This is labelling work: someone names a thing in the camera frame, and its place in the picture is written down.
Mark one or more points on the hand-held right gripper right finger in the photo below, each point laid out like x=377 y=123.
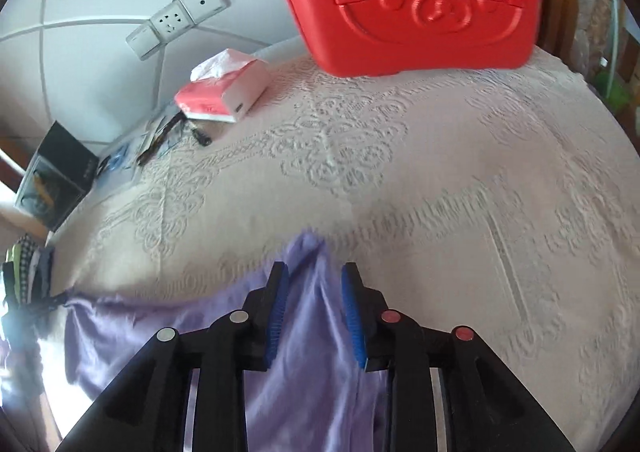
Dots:
x=352 y=317

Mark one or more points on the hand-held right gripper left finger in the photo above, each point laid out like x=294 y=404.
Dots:
x=277 y=312

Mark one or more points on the purple garment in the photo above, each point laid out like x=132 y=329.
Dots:
x=310 y=382

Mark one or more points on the cream lace tablecloth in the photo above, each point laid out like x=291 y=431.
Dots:
x=450 y=182

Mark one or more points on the white paper sheet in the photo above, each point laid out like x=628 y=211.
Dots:
x=120 y=182

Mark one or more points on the red and white tissue pack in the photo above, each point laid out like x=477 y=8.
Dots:
x=235 y=92

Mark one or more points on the folded blue-grey garment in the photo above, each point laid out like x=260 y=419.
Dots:
x=46 y=269

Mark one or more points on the folded checked garment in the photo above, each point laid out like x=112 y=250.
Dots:
x=29 y=272

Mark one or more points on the black gift bag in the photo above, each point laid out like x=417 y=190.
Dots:
x=65 y=167

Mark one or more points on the folded green garment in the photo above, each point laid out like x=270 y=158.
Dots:
x=17 y=267

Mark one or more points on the red small suitcase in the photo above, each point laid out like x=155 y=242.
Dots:
x=425 y=47

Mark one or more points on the white wall switch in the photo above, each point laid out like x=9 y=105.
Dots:
x=142 y=43

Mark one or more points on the white round-hole wall socket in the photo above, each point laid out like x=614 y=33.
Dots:
x=205 y=2

